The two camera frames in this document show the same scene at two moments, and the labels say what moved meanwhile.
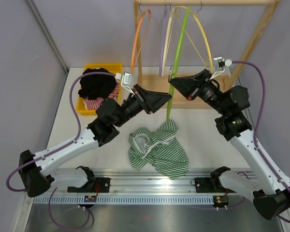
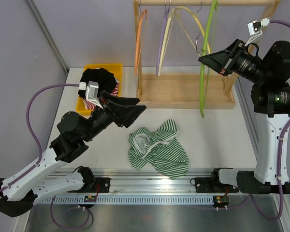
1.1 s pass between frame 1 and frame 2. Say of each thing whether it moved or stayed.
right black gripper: moved
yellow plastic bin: stayed
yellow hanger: stayed
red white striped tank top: stayed
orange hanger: moved
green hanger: moved
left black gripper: moved
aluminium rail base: stayed
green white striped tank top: stayed
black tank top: stayed
